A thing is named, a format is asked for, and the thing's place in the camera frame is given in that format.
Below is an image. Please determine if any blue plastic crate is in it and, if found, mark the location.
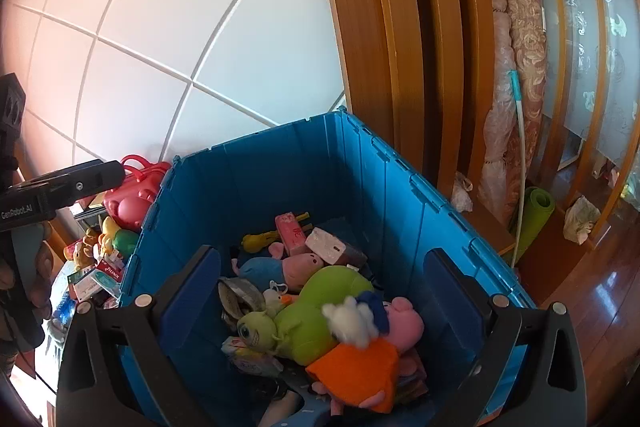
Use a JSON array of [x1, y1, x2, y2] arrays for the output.
[[120, 107, 538, 427]]

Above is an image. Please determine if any white and teal box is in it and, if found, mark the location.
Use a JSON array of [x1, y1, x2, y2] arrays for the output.
[[67, 267, 121, 303]]

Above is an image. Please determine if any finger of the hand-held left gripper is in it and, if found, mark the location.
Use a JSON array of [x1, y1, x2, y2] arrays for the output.
[[47, 159, 126, 210]]

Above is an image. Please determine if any yellow plush toy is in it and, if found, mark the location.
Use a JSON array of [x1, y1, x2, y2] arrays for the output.
[[100, 216, 121, 248]]

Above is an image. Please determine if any red plastic case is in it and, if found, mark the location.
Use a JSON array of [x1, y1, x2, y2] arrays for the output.
[[102, 154, 173, 233]]

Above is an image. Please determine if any frosted glass sliding door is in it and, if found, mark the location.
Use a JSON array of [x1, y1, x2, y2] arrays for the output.
[[515, 0, 640, 168]]

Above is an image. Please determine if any red patterned rolled carpet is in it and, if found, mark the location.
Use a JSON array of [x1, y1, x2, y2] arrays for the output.
[[487, 0, 548, 188]]

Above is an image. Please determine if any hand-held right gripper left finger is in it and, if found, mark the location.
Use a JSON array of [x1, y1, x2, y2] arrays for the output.
[[55, 244, 223, 427]]

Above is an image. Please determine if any colourful snack packet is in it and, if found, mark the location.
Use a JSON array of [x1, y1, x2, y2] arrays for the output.
[[222, 337, 283, 378]]

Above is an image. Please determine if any wooden door frame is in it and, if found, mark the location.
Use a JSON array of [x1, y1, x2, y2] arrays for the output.
[[310, 0, 501, 212]]

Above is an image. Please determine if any white and teal mop handle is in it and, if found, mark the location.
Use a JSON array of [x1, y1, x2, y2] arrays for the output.
[[507, 69, 528, 268]]

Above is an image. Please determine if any pink roll in plastic wrap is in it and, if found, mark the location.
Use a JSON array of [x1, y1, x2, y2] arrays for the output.
[[475, 0, 521, 228]]

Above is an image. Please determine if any pig plush orange dress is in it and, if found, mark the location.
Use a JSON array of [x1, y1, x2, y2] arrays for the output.
[[305, 297, 428, 415]]

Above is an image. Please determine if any person's left hand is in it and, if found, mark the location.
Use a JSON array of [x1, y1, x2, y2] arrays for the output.
[[27, 242, 55, 320]]

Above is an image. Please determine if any brown bear figurine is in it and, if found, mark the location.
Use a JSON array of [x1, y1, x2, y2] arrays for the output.
[[65, 227, 101, 268]]

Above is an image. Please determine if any pink box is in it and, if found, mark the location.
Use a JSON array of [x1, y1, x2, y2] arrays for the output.
[[275, 212, 313, 255]]

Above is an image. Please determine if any pig plush blue body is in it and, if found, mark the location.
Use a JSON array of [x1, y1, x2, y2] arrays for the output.
[[232, 251, 326, 290]]

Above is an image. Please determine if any green frog plush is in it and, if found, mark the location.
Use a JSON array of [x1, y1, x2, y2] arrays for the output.
[[112, 229, 142, 258]]

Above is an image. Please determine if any pale pink tissue packet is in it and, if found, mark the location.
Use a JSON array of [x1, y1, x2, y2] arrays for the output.
[[305, 227, 368, 270]]

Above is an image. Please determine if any crumpled white plastic bag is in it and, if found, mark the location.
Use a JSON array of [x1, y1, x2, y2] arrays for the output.
[[562, 194, 601, 245]]

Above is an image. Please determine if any yellow rubber toy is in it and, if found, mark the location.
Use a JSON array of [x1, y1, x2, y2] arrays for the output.
[[242, 212, 311, 253]]

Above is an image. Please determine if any green yoga mat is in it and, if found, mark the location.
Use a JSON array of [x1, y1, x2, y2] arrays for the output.
[[510, 187, 556, 265]]

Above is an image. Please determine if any blue bristly toy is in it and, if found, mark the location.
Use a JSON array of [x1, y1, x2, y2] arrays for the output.
[[50, 292, 76, 328]]

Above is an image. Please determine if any green monster plush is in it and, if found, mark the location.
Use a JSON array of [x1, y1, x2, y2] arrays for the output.
[[235, 266, 376, 365]]

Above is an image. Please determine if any grey rabbit plush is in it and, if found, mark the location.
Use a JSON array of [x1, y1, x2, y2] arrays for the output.
[[217, 277, 273, 328]]

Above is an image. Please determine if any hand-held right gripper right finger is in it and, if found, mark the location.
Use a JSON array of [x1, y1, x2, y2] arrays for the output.
[[422, 248, 588, 427]]

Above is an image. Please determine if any small white duck plush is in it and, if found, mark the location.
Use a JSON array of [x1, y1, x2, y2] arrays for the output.
[[262, 282, 293, 318]]

